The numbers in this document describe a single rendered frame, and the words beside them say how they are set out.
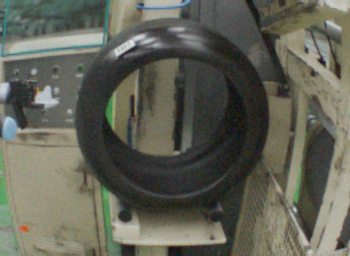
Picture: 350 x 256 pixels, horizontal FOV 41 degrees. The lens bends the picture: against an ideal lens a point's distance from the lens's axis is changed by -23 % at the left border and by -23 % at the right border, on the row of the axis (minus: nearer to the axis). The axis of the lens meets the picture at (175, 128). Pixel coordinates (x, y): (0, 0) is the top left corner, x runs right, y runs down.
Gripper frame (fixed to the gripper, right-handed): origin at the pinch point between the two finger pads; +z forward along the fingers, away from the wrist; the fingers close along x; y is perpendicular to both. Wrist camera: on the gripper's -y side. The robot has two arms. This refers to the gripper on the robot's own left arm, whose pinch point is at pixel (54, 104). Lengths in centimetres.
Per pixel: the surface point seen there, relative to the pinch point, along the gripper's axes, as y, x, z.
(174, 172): -23, 14, 44
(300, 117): 1, 18, 88
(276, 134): -7, 17, 78
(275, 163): -18, 17, 80
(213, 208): -23, -11, 53
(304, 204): -48, 42, 115
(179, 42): 25.4, -11.6, 33.8
